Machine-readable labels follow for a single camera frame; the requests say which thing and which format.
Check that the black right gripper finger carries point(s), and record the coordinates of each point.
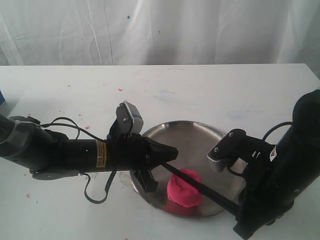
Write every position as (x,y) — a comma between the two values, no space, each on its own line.
(246,227)

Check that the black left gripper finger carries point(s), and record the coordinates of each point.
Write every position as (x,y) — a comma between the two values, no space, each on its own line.
(158,153)
(145,178)

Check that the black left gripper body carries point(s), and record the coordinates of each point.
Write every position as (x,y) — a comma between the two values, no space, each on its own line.
(126,152)

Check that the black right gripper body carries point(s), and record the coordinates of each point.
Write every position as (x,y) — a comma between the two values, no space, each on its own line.
(270,190)

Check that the pink play dough lump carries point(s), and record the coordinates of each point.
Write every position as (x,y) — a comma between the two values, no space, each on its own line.
(182,193)

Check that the black knife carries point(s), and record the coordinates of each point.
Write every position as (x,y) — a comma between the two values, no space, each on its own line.
(204,190)

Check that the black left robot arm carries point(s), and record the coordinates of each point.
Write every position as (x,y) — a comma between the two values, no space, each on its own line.
(51,155)

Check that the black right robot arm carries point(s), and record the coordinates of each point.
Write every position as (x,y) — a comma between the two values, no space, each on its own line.
(301,141)

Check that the round steel plate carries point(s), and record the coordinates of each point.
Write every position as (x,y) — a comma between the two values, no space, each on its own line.
(193,140)

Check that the blue box at edge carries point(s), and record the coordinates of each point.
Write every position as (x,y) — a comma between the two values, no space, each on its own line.
(2,99)

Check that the white backdrop curtain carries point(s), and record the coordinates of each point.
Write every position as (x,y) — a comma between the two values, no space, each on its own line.
(160,32)

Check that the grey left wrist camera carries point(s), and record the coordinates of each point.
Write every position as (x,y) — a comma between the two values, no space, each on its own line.
(128,120)

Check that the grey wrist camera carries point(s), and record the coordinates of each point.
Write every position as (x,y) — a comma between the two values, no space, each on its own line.
(235,145)
(128,120)

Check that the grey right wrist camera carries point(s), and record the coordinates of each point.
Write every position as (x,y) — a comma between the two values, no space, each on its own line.
(235,145)

